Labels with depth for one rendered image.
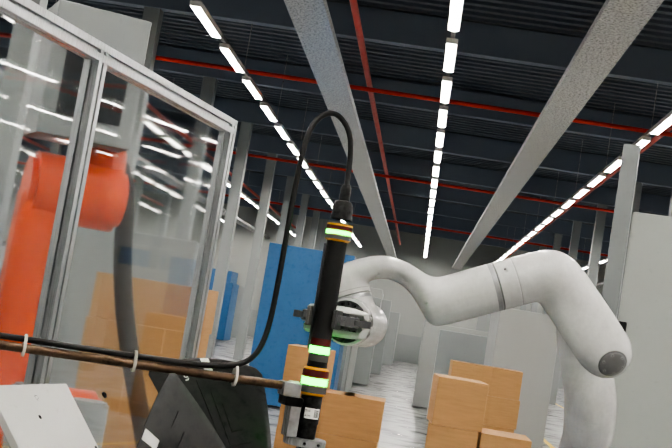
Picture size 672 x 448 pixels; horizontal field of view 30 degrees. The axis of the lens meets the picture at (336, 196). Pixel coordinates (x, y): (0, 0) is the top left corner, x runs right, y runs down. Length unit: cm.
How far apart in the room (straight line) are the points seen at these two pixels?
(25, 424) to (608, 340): 102
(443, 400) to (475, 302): 724
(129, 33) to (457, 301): 387
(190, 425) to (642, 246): 221
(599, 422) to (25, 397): 108
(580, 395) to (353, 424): 885
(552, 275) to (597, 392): 28
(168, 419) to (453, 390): 776
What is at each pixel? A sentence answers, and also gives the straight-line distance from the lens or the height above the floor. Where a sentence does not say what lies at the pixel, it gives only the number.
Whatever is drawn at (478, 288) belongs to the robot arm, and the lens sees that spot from 227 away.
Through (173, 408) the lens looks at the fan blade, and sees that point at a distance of 181.
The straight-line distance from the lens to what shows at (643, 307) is 378.
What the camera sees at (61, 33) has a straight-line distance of 259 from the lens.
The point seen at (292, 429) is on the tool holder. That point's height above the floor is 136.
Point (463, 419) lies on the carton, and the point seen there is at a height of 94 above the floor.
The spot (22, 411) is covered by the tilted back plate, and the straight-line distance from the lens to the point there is 203.
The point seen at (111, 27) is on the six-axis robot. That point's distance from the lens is 591.
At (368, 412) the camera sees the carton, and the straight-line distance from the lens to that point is 1123.
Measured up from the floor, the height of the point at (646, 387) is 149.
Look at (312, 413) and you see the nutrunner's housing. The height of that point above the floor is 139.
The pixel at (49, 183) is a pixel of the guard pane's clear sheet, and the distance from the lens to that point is 264.
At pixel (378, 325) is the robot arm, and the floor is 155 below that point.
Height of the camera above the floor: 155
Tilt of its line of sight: 5 degrees up
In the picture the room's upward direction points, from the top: 9 degrees clockwise
